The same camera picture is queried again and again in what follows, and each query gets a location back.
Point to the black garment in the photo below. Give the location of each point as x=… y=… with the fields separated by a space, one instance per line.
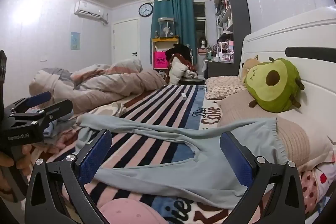
x=179 y=50

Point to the person's left hand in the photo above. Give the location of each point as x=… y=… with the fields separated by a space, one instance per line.
x=26 y=158

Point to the brown plush toy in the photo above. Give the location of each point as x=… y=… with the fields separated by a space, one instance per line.
x=249 y=64

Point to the small blue wall poster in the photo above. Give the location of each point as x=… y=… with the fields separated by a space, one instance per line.
x=75 y=41

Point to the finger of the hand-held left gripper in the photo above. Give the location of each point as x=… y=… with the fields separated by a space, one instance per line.
x=56 y=108
x=39 y=98

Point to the dark tall bookshelf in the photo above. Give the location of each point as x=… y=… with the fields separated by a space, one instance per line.
x=240 y=16

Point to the dark desk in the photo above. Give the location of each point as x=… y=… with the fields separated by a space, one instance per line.
x=223 y=69

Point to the white door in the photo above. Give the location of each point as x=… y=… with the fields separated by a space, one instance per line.
x=126 y=40

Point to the clutter of desk items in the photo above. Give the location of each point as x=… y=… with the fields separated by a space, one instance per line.
x=223 y=50

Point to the green avocado plush toy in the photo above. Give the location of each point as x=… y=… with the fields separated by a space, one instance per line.
x=278 y=95

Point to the pink shopping bag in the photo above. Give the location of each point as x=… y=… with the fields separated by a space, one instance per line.
x=160 y=60

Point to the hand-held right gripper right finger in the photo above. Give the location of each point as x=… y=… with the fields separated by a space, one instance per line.
x=233 y=158

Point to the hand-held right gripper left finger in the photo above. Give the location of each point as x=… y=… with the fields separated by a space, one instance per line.
x=94 y=155

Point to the small white box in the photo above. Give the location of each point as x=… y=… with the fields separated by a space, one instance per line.
x=183 y=96

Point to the floral pillow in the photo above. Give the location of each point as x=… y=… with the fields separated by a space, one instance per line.
x=223 y=85

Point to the pink cap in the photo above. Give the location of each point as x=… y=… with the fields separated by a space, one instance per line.
x=126 y=211

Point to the mannequin head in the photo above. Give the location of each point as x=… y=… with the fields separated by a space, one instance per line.
x=202 y=43

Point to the white air conditioner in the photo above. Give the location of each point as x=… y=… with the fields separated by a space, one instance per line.
x=89 y=10

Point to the small blue cloth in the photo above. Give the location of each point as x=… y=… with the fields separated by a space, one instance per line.
x=52 y=128

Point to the beige patterned blanket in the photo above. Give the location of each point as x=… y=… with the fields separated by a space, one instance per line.
x=110 y=108

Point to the round wall clock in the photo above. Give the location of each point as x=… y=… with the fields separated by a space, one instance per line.
x=145 y=9

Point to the window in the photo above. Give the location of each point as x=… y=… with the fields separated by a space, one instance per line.
x=200 y=22

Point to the pink spotted cloth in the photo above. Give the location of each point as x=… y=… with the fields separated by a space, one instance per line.
x=315 y=182

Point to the beige striped quilt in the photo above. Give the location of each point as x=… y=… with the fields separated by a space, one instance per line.
x=105 y=82

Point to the light blue shirt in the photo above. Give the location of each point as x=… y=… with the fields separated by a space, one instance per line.
x=168 y=166

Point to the white bed headboard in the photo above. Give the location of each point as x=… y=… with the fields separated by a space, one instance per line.
x=315 y=29

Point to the red and white jacket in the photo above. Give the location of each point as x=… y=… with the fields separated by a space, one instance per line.
x=178 y=69

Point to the glass display tank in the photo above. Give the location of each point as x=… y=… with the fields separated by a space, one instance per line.
x=166 y=28

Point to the teal curtain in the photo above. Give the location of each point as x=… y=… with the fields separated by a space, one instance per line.
x=183 y=19

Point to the striped printed blanket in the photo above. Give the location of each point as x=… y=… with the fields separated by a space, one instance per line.
x=147 y=145

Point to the yellow shelf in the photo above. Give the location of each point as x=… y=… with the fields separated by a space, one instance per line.
x=162 y=41

